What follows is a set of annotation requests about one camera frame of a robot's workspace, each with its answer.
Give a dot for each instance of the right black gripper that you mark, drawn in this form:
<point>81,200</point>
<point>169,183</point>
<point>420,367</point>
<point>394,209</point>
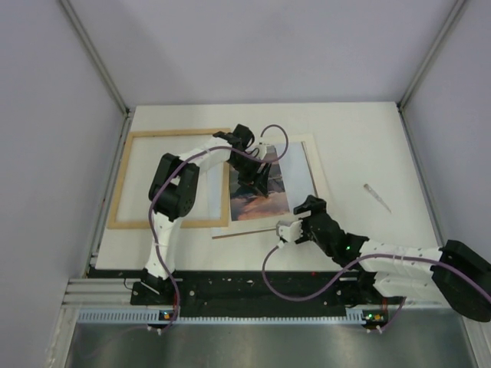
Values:
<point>315,205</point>

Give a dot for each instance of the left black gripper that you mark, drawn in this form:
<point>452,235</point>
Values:
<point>248,181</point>

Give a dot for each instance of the orange sky photo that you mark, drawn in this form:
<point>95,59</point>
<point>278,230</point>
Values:
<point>289,183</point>

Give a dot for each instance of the brown fibreboard backing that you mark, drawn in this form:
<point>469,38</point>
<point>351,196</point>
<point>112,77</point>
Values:
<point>245,234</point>

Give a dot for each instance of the cream mat board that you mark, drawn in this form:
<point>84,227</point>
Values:
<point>318,165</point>

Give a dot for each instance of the small metal tool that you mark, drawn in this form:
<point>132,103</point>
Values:
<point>376,196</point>

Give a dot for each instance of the light wooden picture frame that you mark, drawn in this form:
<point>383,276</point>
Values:
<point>141,156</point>

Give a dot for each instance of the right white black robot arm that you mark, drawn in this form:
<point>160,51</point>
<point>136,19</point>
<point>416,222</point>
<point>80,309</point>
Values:
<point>453,274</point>

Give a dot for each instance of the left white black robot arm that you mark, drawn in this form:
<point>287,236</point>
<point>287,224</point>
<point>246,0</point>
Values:
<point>173,192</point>

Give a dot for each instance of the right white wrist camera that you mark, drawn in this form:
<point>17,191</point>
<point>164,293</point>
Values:
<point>290,232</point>

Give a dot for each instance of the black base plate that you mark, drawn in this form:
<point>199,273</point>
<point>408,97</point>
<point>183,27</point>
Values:
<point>307,292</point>

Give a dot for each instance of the right aluminium corner post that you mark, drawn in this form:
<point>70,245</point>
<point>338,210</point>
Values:
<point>443,35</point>

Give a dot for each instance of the aluminium corner post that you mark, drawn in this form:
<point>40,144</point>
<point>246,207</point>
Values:
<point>93,55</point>
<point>443,35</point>

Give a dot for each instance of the grey slotted cable duct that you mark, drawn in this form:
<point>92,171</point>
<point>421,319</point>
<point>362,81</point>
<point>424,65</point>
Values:
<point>161,317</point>

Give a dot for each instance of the aluminium front rail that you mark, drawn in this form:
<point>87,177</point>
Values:
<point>220,293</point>

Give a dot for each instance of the left aluminium corner post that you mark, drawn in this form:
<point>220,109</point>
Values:
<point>93,55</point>

